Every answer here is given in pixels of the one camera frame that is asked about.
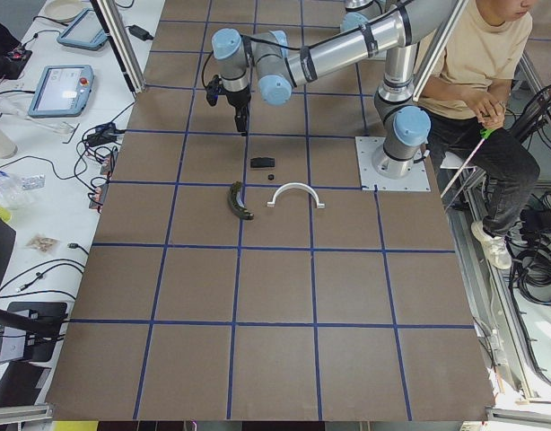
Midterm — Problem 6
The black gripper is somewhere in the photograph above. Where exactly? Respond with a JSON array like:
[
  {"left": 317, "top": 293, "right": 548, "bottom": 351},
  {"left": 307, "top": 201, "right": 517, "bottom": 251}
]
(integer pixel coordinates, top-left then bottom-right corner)
[{"left": 205, "top": 75, "right": 251, "bottom": 136}]

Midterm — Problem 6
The black brake pad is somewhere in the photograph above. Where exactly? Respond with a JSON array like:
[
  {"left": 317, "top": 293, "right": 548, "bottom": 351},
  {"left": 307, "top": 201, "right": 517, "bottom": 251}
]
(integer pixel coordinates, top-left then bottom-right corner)
[{"left": 249, "top": 157, "right": 276, "bottom": 169}]

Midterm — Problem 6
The olive curved brake shoe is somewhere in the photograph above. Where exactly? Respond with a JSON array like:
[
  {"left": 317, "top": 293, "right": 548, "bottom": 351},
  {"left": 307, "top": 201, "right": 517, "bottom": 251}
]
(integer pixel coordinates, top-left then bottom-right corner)
[{"left": 227, "top": 181, "right": 255, "bottom": 221}]

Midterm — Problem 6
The white curved plastic clamp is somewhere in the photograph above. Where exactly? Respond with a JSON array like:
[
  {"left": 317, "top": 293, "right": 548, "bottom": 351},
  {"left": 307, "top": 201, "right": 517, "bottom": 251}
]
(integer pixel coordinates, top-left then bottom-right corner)
[{"left": 266, "top": 181, "right": 326, "bottom": 209}]

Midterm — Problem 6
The black power adapter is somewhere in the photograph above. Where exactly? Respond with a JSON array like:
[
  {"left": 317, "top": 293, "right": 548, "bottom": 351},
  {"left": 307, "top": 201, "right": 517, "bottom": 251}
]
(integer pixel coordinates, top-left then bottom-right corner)
[{"left": 127, "top": 24, "right": 153, "bottom": 41}]

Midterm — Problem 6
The far blue teach pendant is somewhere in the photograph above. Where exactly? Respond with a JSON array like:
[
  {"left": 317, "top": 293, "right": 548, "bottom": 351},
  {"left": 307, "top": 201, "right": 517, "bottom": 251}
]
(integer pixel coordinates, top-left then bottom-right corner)
[{"left": 57, "top": 8, "right": 108, "bottom": 51}]

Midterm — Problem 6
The blue teach pendant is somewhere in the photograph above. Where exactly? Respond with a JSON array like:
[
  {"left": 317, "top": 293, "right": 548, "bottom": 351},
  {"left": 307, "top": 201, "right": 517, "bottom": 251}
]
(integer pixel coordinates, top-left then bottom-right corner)
[
  {"left": 57, "top": 8, "right": 108, "bottom": 51},
  {"left": 28, "top": 65, "right": 94, "bottom": 119}
]

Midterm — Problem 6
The near blue teach pendant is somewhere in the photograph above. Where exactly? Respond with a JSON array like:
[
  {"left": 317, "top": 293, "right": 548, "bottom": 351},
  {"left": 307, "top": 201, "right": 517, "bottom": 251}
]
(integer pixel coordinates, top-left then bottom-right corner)
[{"left": 28, "top": 65, "right": 94, "bottom": 119}]

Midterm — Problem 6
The white round plate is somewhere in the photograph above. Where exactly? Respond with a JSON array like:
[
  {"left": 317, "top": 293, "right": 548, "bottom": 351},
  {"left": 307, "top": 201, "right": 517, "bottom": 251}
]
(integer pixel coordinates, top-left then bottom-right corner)
[{"left": 44, "top": 0, "right": 85, "bottom": 23}]

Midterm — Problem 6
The person in beige shirt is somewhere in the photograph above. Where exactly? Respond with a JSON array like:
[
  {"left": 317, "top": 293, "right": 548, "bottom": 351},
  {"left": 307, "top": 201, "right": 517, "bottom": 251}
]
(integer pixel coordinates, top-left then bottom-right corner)
[{"left": 418, "top": 0, "right": 540, "bottom": 269}]

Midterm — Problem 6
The small bag of screws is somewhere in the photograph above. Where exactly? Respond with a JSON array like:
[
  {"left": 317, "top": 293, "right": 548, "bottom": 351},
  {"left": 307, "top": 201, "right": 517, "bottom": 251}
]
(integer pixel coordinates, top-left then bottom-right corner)
[{"left": 25, "top": 234, "right": 60, "bottom": 254}]

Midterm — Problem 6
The clear plastic water bottle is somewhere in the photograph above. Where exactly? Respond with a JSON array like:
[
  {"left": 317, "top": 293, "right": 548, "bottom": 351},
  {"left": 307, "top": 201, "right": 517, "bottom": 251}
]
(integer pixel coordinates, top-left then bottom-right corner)
[{"left": 0, "top": 170, "right": 33, "bottom": 209}]

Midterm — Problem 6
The black monitor stand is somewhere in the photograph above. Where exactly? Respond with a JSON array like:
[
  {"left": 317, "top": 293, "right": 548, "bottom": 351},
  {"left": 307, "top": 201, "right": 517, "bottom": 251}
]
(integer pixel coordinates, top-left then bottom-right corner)
[{"left": 0, "top": 302, "right": 68, "bottom": 363}]

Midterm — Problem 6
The aluminium frame post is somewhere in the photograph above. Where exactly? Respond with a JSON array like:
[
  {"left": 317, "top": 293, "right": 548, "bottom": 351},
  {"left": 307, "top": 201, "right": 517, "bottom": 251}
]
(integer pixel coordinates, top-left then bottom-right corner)
[{"left": 91, "top": 0, "right": 145, "bottom": 94}]

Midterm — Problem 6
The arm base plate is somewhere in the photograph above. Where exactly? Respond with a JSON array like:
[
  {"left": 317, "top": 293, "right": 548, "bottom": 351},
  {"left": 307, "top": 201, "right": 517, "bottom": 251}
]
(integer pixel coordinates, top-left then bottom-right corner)
[{"left": 354, "top": 136, "right": 431, "bottom": 192}]

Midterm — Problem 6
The green handled grabber stick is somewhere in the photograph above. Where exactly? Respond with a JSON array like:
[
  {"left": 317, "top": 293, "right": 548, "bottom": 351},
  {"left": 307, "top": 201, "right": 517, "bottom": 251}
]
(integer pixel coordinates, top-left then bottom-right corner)
[{"left": 440, "top": 128, "right": 494, "bottom": 198}]

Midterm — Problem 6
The black cable bundle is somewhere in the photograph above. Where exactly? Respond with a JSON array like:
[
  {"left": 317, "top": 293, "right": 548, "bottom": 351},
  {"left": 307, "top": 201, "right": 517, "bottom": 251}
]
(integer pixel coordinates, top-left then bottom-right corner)
[{"left": 508, "top": 206, "right": 551, "bottom": 311}]

